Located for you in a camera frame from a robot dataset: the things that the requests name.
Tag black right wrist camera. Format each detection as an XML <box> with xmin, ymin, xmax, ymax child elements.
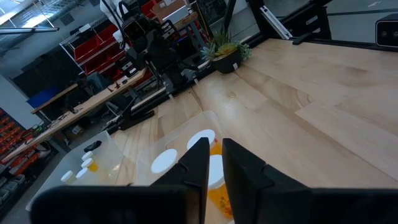
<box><xmin>121</xmin><ymin>18</ymin><xmax>146</xmax><ymax>43</ymax></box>

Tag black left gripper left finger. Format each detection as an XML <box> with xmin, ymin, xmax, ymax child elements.
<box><xmin>149</xmin><ymin>137</ymin><xmax>211</xmax><ymax>224</ymax></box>

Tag black frame clamp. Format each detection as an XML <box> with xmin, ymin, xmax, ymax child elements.
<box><xmin>292</xmin><ymin>30</ymin><xmax>322</xmax><ymax>46</ymax></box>

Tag silver aluminium rail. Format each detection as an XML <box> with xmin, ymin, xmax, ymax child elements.
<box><xmin>259</xmin><ymin>5</ymin><xmax>294</xmax><ymax>40</ymax></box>

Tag cardboard box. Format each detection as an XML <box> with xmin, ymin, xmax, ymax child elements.
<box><xmin>151</xmin><ymin>0</ymin><xmax>189</xmax><ymax>25</ymax></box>

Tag black aluminium table frame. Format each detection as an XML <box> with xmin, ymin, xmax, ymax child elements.
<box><xmin>104</xmin><ymin>0</ymin><xmax>398</xmax><ymax>133</ymax></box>

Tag blue bin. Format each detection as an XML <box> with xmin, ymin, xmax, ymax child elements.
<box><xmin>25</xmin><ymin>86</ymin><xmax>60</xmax><ymax>110</ymax></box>

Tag long wooden workbench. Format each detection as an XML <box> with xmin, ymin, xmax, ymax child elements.
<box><xmin>0</xmin><ymin>67</ymin><xmax>147</xmax><ymax>164</ymax></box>

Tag potted succulent plant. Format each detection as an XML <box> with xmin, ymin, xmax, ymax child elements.
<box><xmin>200</xmin><ymin>29</ymin><xmax>253</xmax><ymax>75</ymax></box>

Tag rack of orange bins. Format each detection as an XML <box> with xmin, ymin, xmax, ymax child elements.
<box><xmin>0</xmin><ymin>108</ymin><xmax>43</xmax><ymax>177</ymax></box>

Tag black table-level camera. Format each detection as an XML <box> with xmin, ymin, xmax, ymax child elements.
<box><xmin>374</xmin><ymin>13</ymin><xmax>398</xmax><ymax>49</ymax></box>

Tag clear plastic bin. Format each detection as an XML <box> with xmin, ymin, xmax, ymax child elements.
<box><xmin>132</xmin><ymin>110</ymin><xmax>234</xmax><ymax>224</ymax></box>
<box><xmin>25</xmin><ymin>129</ymin><xmax>126</xmax><ymax>213</ymax></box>

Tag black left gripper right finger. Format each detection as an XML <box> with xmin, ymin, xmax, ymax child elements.
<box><xmin>221</xmin><ymin>138</ymin><xmax>313</xmax><ymax>224</ymax></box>

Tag shelf with red bins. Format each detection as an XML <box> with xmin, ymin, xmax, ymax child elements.
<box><xmin>59</xmin><ymin>0</ymin><xmax>154</xmax><ymax>82</ymax></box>

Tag small orange pill bottle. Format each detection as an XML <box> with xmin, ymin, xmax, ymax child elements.
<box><xmin>80</xmin><ymin>157</ymin><xmax>100</xmax><ymax>173</ymax></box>

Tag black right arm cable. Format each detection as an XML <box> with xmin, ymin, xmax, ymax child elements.
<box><xmin>100</xmin><ymin>0</ymin><xmax>132</xmax><ymax>32</ymax></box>

